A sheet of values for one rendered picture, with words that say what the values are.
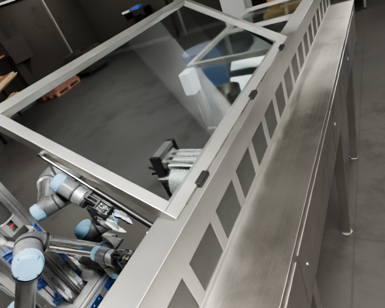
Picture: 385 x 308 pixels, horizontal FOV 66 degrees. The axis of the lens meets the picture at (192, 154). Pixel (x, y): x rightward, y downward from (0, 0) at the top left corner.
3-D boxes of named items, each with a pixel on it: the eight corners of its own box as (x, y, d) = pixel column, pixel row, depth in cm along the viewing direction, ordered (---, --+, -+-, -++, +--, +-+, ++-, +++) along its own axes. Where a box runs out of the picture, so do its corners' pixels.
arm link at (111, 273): (121, 260, 158) (111, 247, 152) (126, 274, 148) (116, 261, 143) (107, 268, 156) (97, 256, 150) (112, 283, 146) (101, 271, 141)
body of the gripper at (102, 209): (105, 216, 113) (79, 200, 114) (104, 225, 120) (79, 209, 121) (117, 201, 118) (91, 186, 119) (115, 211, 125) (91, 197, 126)
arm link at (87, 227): (82, 240, 188) (70, 226, 181) (101, 227, 192) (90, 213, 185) (85, 251, 178) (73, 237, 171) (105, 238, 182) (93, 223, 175)
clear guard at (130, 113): (183, 3, 144) (183, 2, 144) (279, 40, 136) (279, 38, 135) (-1, 118, 75) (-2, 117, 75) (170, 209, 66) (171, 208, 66)
